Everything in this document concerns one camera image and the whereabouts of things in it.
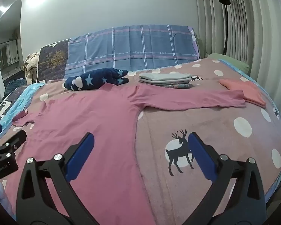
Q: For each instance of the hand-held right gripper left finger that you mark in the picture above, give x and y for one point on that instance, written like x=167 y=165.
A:
x=84 y=152

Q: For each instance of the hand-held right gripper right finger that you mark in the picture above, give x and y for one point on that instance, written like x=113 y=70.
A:
x=199 y=154

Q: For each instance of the pink long-sleeve shirt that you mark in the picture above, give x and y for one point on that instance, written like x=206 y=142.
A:
x=84 y=112

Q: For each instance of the beige clothes heap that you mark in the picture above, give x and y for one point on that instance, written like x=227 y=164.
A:
x=30 y=68

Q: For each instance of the dark quilt with white print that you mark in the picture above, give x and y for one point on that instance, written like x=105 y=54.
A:
x=11 y=99

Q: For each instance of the dark teal fuzzy blanket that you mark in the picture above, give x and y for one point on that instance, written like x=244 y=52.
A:
x=14 y=85

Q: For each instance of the navy star-print fleece garment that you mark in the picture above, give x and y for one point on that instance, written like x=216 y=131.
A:
x=93 y=79

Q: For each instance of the folded salmon garment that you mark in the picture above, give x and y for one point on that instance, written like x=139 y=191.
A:
x=245 y=90

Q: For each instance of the dark tree-print pillow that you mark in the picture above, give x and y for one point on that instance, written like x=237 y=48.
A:
x=52 y=61

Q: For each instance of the folded patterned cloth stack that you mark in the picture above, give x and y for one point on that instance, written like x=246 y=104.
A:
x=164 y=76

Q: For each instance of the arched mirror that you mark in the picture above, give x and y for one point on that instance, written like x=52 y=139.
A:
x=9 y=42

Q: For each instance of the green pillow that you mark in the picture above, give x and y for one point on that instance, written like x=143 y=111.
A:
x=227 y=61

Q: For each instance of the purple dotted pillow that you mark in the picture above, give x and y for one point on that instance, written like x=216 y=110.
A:
x=194 y=42

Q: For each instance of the blue plaid pillow cover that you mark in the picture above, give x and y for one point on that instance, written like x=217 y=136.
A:
x=131 y=46

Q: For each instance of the grey curtain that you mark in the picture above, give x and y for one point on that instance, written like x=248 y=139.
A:
x=248 y=23

